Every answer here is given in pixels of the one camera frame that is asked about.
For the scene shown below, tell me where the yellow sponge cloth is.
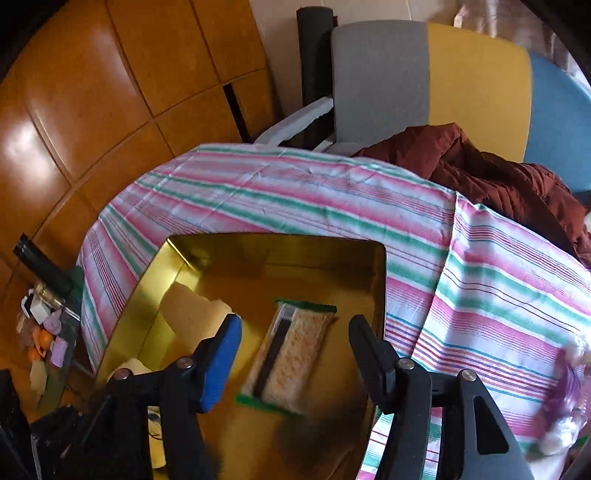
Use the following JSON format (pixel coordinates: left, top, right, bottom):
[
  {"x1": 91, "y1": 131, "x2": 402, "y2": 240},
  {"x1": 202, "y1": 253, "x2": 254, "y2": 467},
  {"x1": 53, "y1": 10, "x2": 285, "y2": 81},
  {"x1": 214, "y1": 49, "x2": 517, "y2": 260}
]
[{"x1": 159, "y1": 282, "x2": 234, "y2": 361}]

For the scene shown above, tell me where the pile of small trinkets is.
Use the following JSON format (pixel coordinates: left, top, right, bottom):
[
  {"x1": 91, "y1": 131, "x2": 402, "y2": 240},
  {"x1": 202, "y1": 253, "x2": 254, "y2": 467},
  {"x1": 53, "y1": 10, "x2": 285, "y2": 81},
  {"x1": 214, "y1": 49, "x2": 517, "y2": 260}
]
[{"x1": 17, "y1": 284, "x2": 70, "y2": 393}]

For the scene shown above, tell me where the white foam piece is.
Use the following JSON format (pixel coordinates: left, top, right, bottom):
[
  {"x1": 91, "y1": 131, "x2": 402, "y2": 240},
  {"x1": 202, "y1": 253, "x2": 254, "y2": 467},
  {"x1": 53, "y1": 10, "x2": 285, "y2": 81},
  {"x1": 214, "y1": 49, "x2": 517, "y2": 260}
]
[{"x1": 254, "y1": 97, "x2": 334, "y2": 148}]

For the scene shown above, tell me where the gold tin box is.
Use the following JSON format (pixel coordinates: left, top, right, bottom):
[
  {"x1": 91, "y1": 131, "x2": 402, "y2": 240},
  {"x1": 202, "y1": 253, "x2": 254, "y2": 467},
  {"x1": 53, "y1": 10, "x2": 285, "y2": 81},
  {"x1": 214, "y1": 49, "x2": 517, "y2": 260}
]
[{"x1": 95, "y1": 233, "x2": 389, "y2": 480}]

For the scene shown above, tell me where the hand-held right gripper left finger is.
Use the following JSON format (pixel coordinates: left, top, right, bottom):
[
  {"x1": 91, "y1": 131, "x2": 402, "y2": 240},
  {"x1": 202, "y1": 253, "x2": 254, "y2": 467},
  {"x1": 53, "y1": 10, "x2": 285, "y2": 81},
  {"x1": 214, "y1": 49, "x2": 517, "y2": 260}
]
[{"x1": 69, "y1": 314, "x2": 243, "y2": 480}]

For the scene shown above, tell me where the black tube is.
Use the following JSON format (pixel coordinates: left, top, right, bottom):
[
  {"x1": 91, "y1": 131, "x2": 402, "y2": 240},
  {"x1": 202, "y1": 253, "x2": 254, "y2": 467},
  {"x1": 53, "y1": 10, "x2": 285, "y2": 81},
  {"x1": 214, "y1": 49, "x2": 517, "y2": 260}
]
[{"x1": 13, "y1": 233, "x2": 72, "y2": 296}]

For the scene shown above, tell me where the black rolled mat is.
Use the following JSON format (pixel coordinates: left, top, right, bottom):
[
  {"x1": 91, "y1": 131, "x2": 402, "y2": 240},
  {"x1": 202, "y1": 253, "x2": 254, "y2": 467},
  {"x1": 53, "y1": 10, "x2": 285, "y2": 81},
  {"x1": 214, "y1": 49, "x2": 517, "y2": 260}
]
[{"x1": 296, "y1": 6, "x2": 338, "y2": 151}]

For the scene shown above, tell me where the pink hair roller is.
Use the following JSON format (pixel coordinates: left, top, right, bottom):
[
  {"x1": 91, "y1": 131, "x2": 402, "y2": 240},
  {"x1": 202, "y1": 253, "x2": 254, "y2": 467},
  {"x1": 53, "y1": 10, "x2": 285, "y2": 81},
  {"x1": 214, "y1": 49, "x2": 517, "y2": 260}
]
[{"x1": 542, "y1": 351, "x2": 587, "y2": 416}]

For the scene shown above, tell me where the pink green striped tablecloth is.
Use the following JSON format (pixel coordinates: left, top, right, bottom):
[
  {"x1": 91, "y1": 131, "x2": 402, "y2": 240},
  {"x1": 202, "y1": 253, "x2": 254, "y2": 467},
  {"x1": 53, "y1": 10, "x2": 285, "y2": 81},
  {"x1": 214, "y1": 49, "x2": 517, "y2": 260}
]
[{"x1": 76, "y1": 143, "x2": 591, "y2": 480}]

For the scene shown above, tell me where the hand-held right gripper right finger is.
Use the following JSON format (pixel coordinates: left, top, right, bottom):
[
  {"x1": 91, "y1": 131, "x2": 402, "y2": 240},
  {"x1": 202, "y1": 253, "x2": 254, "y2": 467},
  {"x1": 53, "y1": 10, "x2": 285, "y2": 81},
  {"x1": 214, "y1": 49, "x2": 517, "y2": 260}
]
[{"x1": 348, "y1": 315, "x2": 533, "y2": 480}]

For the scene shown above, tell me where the dark case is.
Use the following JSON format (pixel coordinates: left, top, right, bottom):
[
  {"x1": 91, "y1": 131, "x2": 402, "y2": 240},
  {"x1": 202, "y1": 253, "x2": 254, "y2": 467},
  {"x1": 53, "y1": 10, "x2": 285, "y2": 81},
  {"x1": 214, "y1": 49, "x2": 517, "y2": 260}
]
[{"x1": 0, "y1": 369, "x2": 84, "y2": 480}]

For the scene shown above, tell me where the brown quilted jacket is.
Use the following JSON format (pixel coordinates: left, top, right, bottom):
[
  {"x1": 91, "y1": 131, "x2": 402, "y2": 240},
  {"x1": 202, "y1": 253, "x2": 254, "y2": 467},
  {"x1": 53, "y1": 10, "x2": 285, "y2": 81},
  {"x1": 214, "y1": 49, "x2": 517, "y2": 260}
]
[{"x1": 353, "y1": 122, "x2": 591, "y2": 268}]

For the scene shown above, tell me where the green-edged cracker packet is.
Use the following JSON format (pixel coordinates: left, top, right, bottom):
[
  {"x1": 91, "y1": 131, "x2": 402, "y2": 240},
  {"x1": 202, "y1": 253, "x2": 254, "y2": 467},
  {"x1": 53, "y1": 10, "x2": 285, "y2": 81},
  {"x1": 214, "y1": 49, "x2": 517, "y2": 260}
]
[{"x1": 235, "y1": 299, "x2": 338, "y2": 416}]

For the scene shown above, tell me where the grey yellow blue sofa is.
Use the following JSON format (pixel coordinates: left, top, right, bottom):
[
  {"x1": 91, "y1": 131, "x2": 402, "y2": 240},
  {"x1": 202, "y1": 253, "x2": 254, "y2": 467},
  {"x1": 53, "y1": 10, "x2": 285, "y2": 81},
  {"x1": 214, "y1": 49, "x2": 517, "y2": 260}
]
[{"x1": 330, "y1": 21, "x2": 591, "y2": 195}]

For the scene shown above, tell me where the wooden wardrobe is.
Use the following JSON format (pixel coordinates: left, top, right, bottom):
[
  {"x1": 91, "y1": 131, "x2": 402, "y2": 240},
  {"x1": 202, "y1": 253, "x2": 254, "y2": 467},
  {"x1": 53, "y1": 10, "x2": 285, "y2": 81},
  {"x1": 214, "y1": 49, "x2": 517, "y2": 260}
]
[{"x1": 0, "y1": 0, "x2": 278, "y2": 333}]

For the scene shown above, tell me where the beige patterned curtain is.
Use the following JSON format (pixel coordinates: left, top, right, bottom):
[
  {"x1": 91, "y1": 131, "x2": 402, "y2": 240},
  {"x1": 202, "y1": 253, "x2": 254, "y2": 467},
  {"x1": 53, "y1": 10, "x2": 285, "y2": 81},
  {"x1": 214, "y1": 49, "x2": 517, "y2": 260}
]
[{"x1": 452, "y1": 0, "x2": 583, "y2": 79}]

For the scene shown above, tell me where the green glass side table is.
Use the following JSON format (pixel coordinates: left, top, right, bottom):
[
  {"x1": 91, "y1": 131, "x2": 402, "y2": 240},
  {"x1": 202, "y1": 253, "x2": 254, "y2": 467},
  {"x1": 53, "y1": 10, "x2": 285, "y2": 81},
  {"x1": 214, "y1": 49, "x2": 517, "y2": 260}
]
[{"x1": 28, "y1": 265, "x2": 86, "y2": 416}]

